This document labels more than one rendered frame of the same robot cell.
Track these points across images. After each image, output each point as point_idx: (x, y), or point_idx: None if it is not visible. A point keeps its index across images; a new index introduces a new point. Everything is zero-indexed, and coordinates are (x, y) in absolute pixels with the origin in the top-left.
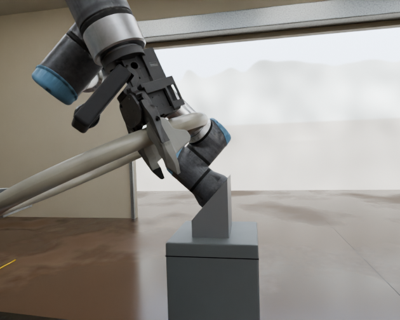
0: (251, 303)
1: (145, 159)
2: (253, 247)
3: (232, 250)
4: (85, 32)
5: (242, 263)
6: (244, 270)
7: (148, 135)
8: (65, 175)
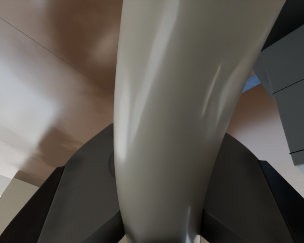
0: (287, 115)
1: (227, 145)
2: (298, 162)
3: None
4: None
5: None
6: (302, 138)
7: (112, 199)
8: None
